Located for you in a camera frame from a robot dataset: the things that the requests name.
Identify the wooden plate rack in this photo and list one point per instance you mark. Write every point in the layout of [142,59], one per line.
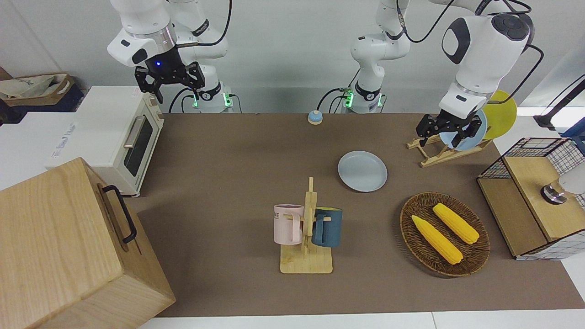
[438,157]

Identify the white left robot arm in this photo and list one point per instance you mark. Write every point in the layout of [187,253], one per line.
[480,55]

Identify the black stand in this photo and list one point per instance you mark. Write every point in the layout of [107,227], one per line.
[548,119]

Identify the brown wicker basket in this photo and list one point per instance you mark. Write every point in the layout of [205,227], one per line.
[477,253]

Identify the pink mug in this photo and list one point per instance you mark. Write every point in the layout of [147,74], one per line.
[285,226]

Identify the yellow plate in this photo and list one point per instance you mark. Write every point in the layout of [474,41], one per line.
[502,114]

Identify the blue service bell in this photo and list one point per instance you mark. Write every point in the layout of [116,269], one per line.
[315,118]

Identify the brown paper bag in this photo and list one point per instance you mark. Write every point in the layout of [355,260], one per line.
[27,87]

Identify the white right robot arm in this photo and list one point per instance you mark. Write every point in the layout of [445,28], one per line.
[137,18]

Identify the wooden mug tree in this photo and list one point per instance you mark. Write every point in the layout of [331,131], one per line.
[306,262]

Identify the white cylinder with metal base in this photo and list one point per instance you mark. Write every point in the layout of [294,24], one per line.
[573,180]

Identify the gray plate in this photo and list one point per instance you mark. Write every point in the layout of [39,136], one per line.
[362,171]

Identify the yellow corn cob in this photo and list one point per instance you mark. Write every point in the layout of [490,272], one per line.
[457,224]
[436,240]

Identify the blue fixture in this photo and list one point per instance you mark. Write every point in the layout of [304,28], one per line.
[578,135]

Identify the white toaster oven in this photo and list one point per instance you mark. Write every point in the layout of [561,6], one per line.
[105,119]

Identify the light blue plate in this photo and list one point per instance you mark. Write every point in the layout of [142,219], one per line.
[470,145]

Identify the large wooden box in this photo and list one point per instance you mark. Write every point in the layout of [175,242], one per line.
[59,246]

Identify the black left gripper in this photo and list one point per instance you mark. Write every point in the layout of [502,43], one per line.
[450,122]

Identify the brown table mat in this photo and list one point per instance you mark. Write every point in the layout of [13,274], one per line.
[219,183]

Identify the dark blue mug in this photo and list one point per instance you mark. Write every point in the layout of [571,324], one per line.
[331,228]

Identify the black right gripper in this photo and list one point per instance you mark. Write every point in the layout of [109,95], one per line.
[167,68]

